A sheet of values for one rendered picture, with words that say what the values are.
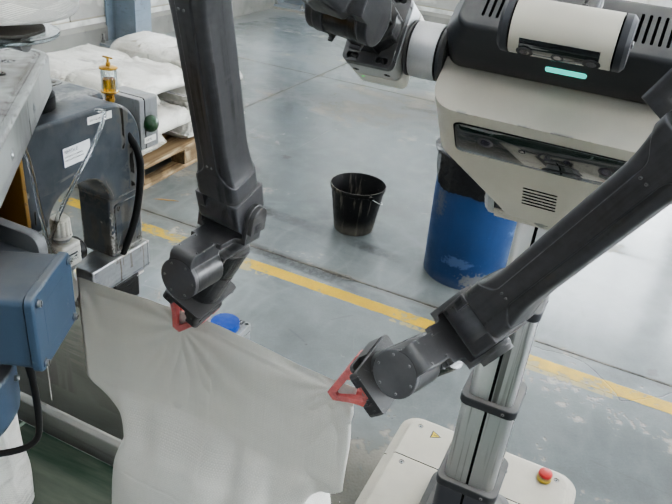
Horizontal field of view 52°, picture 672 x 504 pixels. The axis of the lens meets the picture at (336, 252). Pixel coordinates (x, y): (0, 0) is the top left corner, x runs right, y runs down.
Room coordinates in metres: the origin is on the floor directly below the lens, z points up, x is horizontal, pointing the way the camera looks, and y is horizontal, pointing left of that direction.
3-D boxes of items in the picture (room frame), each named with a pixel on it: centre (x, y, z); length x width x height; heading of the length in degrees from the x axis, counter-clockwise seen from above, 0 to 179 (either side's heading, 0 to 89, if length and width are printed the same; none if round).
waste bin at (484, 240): (2.97, -0.64, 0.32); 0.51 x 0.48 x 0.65; 157
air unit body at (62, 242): (0.86, 0.40, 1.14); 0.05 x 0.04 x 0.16; 157
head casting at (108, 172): (1.02, 0.53, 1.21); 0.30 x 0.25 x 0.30; 67
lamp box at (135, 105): (1.11, 0.37, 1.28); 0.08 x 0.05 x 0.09; 67
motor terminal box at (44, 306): (0.58, 0.32, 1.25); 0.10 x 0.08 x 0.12; 2
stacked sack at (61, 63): (3.87, 1.63, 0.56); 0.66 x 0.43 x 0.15; 155
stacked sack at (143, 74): (3.72, 1.24, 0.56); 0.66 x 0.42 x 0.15; 157
